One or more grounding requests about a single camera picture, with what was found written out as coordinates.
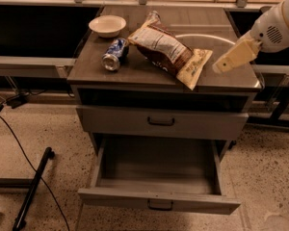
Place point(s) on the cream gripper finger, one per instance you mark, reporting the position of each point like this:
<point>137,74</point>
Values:
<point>242,52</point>

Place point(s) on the brown chip bag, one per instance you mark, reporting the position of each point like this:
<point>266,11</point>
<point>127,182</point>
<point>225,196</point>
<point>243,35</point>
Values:
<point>165,51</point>

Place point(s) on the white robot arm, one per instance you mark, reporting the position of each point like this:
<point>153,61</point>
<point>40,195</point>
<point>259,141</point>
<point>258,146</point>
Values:
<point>268,34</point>

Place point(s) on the grey drawer cabinet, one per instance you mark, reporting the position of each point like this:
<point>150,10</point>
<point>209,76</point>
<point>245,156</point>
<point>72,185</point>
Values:
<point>140,84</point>

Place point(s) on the closed upper grey drawer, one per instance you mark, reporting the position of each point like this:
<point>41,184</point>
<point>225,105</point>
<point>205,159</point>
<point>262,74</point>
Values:
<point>161,123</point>

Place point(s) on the open lower grey drawer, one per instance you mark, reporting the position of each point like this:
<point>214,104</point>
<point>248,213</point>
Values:
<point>159,174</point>

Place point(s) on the blue soda can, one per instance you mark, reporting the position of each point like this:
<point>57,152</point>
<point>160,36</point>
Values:
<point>116,54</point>

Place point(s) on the white ceramic bowl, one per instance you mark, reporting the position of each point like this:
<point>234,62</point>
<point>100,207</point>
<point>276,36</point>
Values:
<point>107,26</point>

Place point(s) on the black metal stand leg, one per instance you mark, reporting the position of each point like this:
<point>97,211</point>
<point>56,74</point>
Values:
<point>20,221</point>

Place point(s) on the grey metal rail frame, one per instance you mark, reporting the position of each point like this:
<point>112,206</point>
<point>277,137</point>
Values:
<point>35,67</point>

